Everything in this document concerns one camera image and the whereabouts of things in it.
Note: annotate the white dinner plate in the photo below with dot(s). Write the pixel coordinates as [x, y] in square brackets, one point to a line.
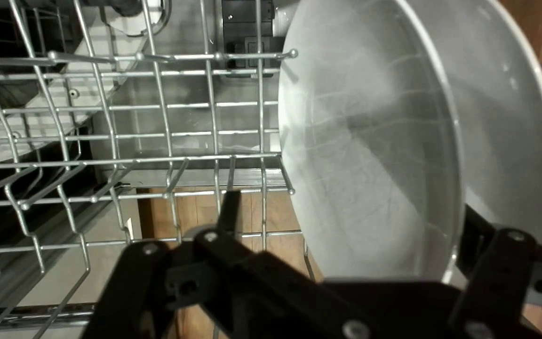
[371, 157]
[509, 125]

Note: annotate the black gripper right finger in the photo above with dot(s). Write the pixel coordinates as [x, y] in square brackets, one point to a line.
[516, 288]

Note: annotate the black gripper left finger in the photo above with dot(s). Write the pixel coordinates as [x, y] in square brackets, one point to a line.
[208, 288]

